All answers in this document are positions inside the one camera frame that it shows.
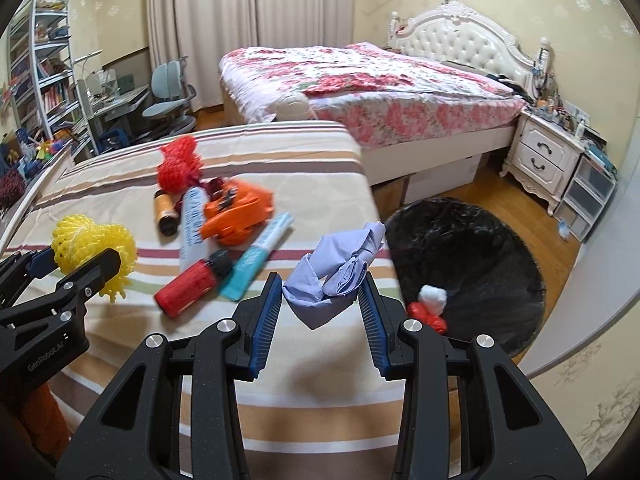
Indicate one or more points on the red foam fruit net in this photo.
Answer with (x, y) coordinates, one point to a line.
(177, 162)

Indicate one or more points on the orange plastic wrapper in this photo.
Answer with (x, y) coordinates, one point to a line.
(235, 215)

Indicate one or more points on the clear plastic drawer unit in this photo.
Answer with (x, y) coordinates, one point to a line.
(585, 195)

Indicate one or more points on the pile of colourful toys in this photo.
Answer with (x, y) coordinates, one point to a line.
(40, 152)

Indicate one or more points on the white sliding wardrobe door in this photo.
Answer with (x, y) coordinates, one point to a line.
(590, 370)

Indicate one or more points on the white nightstand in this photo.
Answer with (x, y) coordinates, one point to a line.
(540, 150)

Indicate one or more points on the lavender paper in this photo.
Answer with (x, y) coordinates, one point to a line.
(320, 280)

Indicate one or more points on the yellow foam fruit net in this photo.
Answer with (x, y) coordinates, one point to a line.
(80, 240)

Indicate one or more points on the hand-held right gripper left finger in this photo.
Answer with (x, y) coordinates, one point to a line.
(265, 322)

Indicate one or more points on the red bottle with black cap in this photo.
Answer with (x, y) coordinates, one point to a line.
(185, 287)

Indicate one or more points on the red plastic scrap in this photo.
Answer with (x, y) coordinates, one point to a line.
(425, 319)

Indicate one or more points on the white bed with tufted headboard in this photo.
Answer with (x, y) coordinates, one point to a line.
(465, 35)

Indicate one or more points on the white paper trash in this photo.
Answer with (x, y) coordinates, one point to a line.
(192, 230)

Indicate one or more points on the white cardboard box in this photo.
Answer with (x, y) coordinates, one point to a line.
(440, 180)

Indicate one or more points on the grey desk chair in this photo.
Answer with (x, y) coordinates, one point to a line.
(170, 77)

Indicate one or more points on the amber bottle with black cap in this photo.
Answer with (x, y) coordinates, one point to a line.
(165, 210)

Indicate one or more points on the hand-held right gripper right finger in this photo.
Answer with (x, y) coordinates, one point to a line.
(372, 327)

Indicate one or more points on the striped bed cover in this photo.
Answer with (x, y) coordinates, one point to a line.
(300, 185)

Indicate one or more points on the grey study desk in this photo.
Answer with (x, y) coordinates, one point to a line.
(120, 100)

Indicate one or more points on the blue white crumpled plastic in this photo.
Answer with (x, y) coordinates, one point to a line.
(563, 230)

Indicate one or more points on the small dark red wrapper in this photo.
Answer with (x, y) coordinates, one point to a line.
(217, 187)

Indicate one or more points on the white bookshelf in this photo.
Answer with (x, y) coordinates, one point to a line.
(50, 85)

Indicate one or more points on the cream round bedpost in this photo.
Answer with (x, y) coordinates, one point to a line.
(295, 105)

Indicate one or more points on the nightstand clutter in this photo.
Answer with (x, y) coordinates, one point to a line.
(555, 105)

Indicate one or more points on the beige curtains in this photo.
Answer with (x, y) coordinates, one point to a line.
(225, 10)

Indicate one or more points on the teal and white tube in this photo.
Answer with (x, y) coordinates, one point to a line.
(250, 265)

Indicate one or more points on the floral bedspread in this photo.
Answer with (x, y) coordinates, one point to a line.
(375, 70)

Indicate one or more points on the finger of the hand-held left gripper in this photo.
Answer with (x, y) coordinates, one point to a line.
(42, 262)
(95, 272)

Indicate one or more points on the white foam net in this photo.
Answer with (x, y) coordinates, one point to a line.
(432, 300)

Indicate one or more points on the bin with black bag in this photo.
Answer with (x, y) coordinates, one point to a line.
(475, 260)

